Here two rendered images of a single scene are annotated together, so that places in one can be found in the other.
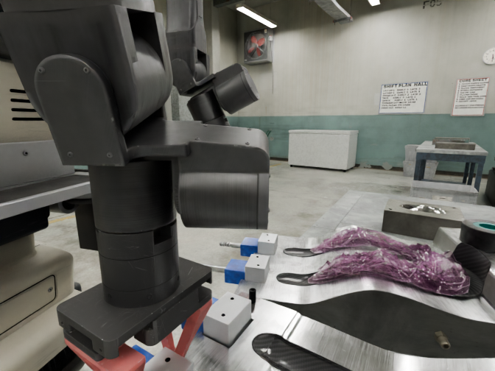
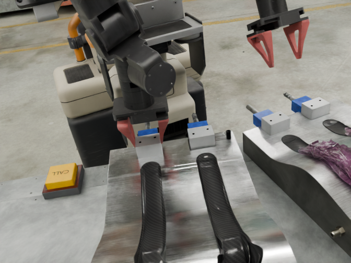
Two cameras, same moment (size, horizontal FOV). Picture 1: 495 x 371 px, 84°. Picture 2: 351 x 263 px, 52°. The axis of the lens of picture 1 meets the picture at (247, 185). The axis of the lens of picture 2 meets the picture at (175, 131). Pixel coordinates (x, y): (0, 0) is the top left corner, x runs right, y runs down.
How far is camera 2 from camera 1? 49 cm
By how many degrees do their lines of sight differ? 57
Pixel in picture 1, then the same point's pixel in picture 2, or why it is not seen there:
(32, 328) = not seen: hidden behind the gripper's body
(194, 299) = (153, 115)
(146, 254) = (128, 91)
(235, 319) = (196, 138)
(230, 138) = (139, 56)
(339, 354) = (231, 182)
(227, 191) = (136, 77)
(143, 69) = (109, 30)
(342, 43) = not seen: outside the picture
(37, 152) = (160, 7)
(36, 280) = not seen: hidden behind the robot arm
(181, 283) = (150, 106)
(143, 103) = (109, 42)
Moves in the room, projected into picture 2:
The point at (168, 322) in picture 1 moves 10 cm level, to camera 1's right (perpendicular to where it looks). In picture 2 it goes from (138, 118) to (170, 141)
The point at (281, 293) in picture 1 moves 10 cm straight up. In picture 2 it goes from (270, 146) to (271, 105)
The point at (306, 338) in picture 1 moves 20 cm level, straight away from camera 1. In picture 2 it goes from (226, 167) to (315, 133)
